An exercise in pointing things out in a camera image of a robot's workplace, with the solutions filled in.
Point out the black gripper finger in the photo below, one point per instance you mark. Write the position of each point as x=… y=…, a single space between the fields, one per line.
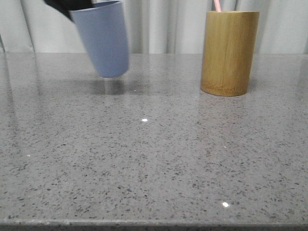
x=66 y=6

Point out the pink chopstick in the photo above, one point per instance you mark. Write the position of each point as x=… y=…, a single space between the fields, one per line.
x=217 y=5

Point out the blue plastic cup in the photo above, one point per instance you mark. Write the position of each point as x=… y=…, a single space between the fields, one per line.
x=103 y=32

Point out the bamboo cylinder holder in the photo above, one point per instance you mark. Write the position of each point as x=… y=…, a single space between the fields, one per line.
x=228 y=52

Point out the grey pleated curtain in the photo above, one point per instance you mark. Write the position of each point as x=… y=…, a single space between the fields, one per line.
x=154 y=26

